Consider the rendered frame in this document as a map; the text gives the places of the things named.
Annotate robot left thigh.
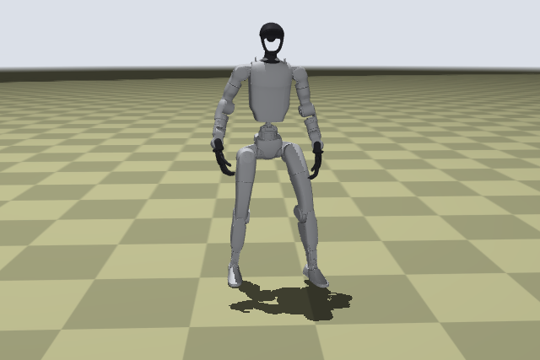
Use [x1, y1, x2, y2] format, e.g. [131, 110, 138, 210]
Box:
[281, 141, 314, 222]

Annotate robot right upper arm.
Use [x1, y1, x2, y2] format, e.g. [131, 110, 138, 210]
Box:
[221, 64, 251, 115]

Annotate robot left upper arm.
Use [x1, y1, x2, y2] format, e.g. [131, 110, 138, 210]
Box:
[291, 65, 314, 117]

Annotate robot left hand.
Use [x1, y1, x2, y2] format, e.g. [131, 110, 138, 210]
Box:
[308, 142, 323, 180]

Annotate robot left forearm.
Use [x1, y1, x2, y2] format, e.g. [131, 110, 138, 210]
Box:
[304, 104, 323, 150]

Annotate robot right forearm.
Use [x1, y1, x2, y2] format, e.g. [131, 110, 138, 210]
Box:
[210, 99, 229, 149]

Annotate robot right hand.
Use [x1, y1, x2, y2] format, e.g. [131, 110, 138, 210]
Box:
[213, 138, 235, 176]

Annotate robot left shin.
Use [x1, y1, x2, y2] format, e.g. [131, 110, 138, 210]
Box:
[298, 211, 318, 271]

